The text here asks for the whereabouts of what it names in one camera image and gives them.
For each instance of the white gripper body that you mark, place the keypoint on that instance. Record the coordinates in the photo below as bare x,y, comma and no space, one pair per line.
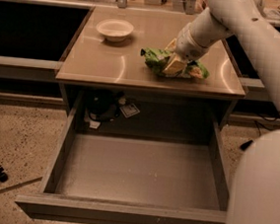
190,45

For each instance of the cabinet with glossy top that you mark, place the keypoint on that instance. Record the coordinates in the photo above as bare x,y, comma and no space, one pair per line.
94,62

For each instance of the white bowl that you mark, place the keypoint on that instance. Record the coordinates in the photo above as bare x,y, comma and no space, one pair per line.
114,30

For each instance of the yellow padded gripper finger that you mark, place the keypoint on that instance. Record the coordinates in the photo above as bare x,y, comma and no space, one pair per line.
171,46
175,64

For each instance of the green rice chip bag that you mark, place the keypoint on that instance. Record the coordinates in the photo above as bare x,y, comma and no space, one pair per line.
157,60

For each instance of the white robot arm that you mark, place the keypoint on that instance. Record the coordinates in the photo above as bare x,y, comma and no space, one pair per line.
255,189

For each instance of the black device under cabinet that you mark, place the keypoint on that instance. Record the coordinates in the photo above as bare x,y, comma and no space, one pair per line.
102,105

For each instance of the white tag label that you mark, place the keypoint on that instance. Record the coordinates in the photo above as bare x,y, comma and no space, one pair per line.
129,110

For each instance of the open grey drawer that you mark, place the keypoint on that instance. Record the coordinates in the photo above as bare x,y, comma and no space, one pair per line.
163,166

